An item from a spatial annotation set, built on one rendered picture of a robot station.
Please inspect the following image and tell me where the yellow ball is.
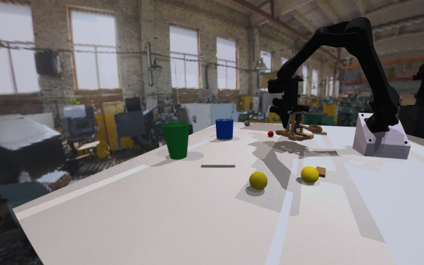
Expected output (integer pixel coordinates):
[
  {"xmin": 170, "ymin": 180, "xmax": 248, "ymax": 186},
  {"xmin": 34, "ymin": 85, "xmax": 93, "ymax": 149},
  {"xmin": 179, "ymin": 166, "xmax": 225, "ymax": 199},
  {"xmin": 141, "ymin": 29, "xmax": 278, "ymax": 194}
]
[
  {"xmin": 249, "ymin": 172, "xmax": 268, "ymax": 190},
  {"xmin": 301, "ymin": 166, "xmax": 319, "ymax": 184}
]

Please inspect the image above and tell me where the blue mug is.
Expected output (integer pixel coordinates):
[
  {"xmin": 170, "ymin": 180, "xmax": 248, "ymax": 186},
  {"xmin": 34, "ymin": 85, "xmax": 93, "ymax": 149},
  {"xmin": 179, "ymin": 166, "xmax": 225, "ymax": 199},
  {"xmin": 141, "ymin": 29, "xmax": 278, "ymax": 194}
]
[{"xmin": 215, "ymin": 119, "xmax": 234, "ymax": 141}]

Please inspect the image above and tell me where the dark green cup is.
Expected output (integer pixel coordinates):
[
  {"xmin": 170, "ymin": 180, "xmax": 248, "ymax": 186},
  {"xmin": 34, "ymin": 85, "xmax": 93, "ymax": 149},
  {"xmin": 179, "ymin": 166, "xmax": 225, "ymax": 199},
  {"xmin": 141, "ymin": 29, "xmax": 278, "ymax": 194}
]
[{"xmin": 162, "ymin": 122, "xmax": 189, "ymax": 160}]

